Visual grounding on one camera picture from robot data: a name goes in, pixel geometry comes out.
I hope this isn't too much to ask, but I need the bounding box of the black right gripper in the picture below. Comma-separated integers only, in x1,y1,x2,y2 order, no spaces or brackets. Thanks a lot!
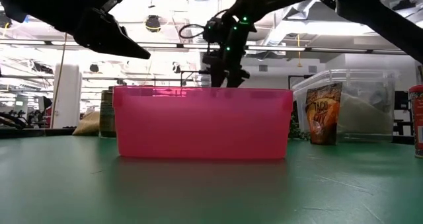
202,17,252,89

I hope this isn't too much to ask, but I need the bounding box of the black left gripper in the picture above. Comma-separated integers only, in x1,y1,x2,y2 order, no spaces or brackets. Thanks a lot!
39,0,152,60

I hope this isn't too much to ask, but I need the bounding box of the orange taco mix pouch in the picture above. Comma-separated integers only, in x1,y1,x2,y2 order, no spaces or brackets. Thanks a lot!
304,82,344,146

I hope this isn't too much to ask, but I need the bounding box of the red lidded spice tin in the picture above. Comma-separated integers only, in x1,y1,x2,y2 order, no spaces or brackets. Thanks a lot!
408,84,423,159

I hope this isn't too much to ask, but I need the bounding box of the pink plastic bin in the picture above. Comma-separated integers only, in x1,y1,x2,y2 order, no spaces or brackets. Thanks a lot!
112,85,294,160

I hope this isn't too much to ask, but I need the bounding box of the succulent plant in dark pot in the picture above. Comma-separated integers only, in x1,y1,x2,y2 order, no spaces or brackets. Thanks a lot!
288,114,312,141

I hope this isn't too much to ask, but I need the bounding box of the yellow checked cloth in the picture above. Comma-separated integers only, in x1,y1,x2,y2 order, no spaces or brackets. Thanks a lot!
72,110,101,137

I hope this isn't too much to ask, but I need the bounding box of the grey crumpled cloth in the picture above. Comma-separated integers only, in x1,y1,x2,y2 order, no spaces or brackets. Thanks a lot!
336,93,395,136

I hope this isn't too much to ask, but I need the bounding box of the clear plastic storage container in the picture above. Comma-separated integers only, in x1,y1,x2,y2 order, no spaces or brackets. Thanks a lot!
291,69,398,143

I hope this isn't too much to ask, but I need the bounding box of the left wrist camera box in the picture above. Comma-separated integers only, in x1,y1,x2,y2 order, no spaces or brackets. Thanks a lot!
98,0,125,14

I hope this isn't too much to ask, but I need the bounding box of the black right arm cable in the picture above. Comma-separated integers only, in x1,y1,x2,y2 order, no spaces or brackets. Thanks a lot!
178,22,213,40

